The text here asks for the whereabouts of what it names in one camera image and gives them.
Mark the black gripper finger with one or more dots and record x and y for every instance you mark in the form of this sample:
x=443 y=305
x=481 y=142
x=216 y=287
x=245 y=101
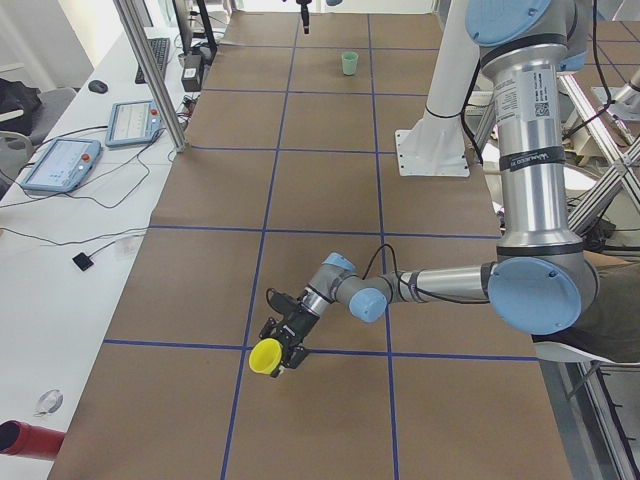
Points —
x=304 y=14

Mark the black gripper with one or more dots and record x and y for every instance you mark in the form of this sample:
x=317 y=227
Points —
x=301 y=326

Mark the yellow plastic cup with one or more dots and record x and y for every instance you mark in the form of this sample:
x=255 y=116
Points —
x=266 y=356

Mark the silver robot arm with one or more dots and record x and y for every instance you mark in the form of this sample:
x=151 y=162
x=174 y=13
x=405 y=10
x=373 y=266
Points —
x=540 y=282
x=327 y=3

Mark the green plastic cup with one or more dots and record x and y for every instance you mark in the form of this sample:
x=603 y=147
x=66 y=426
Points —
x=349 y=62

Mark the black power adapter box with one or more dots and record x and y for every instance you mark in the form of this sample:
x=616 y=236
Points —
x=192 y=73

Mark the black keyboard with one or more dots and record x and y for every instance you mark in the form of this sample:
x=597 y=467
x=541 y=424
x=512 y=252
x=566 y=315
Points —
x=160 y=49

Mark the brown paper table mat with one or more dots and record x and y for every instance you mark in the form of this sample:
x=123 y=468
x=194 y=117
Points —
x=289 y=161

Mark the far blue teach pendant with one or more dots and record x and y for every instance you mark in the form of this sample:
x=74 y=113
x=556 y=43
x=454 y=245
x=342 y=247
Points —
x=133 y=123

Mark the blue teach pendant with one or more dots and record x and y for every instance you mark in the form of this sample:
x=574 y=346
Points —
x=63 y=165
x=133 y=123

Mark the small black square device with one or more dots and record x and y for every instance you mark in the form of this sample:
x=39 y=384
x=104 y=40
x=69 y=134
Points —
x=83 y=261

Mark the black computer mouse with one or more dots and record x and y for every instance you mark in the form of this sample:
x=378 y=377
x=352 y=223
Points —
x=97 y=86

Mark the white round desk grommet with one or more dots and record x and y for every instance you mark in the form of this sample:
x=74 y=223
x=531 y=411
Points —
x=49 y=402

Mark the white chair seat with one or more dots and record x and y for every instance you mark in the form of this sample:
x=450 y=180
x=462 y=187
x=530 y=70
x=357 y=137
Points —
x=561 y=353

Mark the near blue teach pendant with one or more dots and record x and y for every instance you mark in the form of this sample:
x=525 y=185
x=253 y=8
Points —
x=63 y=165

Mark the red cylinder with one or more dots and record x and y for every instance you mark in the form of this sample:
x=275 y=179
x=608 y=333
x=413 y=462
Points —
x=25 y=440

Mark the person in green shirt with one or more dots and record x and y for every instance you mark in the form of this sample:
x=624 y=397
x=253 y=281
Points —
x=609 y=327

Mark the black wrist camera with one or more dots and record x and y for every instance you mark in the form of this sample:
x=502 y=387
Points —
x=281 y=303

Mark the aluminium frame post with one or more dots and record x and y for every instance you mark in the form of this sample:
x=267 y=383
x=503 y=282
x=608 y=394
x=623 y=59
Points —
x=136 y=35

